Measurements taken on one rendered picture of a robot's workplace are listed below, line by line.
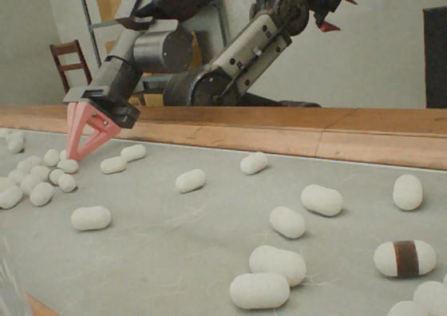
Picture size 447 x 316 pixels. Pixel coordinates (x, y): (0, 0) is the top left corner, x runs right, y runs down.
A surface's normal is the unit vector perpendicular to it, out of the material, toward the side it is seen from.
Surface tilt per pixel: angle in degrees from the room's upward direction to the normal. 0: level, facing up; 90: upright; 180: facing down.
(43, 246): 0
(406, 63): 90
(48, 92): 90
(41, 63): 90
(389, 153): 45
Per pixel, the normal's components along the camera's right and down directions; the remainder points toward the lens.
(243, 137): -0.59, -0.44
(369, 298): -0.18, -0.94
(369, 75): -0.70, 0.33
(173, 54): 0.77, 0.11
